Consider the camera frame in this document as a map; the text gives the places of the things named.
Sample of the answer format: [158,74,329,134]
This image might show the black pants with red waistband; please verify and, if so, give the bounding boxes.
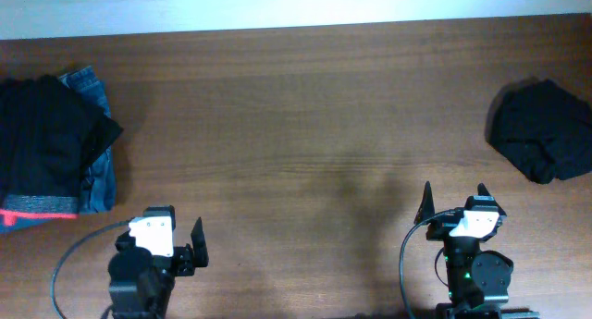
[1,76,122,227]

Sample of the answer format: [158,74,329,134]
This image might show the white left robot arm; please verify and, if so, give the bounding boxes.
[108,216,209,319]

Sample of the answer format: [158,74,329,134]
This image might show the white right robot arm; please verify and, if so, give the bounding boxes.
[414,183,540,319]

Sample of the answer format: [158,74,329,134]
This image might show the black folded garment right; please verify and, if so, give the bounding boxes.
[487,80,591,184]

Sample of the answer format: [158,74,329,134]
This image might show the blue denim jeans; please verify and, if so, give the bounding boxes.
[0,65,117,235]

